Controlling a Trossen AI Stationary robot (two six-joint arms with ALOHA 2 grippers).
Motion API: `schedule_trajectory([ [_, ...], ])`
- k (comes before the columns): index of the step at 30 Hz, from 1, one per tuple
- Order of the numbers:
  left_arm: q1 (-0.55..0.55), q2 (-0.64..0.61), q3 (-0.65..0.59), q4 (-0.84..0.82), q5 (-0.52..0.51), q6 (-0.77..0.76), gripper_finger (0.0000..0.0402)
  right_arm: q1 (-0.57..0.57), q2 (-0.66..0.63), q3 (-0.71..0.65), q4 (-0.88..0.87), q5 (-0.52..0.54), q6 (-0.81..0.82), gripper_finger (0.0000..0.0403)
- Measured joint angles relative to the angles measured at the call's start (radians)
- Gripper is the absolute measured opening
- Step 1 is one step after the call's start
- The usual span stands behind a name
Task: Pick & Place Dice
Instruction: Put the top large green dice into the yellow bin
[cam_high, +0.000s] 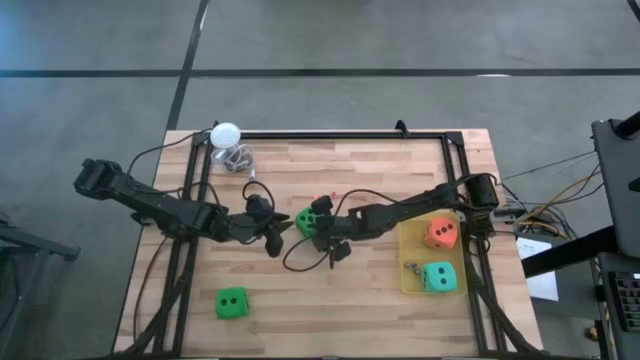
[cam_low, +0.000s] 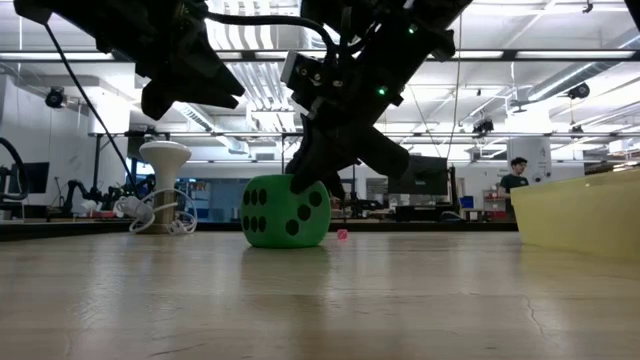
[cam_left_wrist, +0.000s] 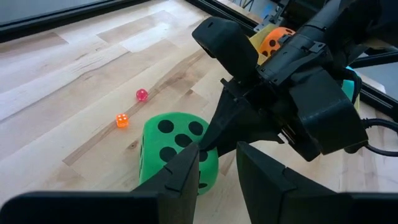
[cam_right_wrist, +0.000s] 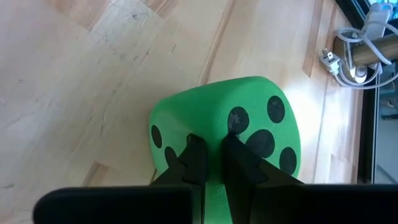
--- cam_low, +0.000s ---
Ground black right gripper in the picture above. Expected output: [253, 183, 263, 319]
[285, 19, 456, 201]

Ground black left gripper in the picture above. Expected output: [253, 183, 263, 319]
[97, 0, 247, 122]

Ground large green foam die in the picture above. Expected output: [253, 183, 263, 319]
[240, 173, 333, 250]

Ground black computer monitor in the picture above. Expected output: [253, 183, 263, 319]
[387, 153, 450, 197]

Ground white mushroom lamp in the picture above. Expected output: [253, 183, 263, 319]
[138, 140, 193, 235]

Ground person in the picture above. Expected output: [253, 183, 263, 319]
[496, 156, 531, 222]

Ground small black background monitor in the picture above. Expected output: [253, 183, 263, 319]
[7, 161, 51, 195]

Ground black overhead beam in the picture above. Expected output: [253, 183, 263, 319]
[0, 48, 640, 63]

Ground yellow translucent plastic tray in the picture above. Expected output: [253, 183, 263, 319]
[509, 168, 640, 265]

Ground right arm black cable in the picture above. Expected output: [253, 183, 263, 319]
[203, 12, 342, 57]

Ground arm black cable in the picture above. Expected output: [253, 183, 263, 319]
[203, 12, 342, 57]
[43, 22, 142, 197]

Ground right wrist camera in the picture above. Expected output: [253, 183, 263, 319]
[279, 49, 329, 96]

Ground black metal table frame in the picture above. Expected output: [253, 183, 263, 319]
[0, 219, 519, 242]

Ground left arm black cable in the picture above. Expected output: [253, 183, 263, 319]
[43, 22, 142, 197]

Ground white coiled cable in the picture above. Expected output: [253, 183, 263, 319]
[113, 187, 199, 237]

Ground thick black hose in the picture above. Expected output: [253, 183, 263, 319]
[0, 137, 30, 202]

